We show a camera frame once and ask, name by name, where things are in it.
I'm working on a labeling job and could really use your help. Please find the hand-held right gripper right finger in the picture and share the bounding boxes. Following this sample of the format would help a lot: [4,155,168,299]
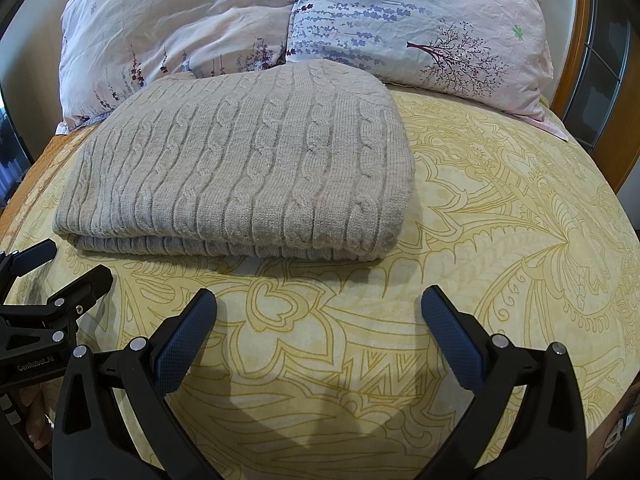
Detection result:
[415,285,587,480]

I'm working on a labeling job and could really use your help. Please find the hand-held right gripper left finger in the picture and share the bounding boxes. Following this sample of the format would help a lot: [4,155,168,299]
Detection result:
[52,289,223,480]

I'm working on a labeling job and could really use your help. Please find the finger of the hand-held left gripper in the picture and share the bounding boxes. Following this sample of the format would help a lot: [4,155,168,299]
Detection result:
[0,239,58,306]
[0,265,114,356]

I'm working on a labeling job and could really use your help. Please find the beige cable-knit sweater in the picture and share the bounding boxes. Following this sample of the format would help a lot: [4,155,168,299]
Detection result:
[52,59,415,262]

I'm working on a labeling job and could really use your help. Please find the person's left hand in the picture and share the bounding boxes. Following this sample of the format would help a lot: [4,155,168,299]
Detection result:
[16,381,55,443]

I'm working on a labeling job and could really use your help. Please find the yellow patterned bed sheet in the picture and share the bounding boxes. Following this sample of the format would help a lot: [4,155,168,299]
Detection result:
[0,80,640,480]

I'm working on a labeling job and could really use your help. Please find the pink floral pillow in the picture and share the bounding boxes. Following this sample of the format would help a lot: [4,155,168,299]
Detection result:
[55,0,306,136]

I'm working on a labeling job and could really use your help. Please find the tree print pillow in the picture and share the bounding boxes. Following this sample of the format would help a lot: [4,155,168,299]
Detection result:
[285,0,571,141]

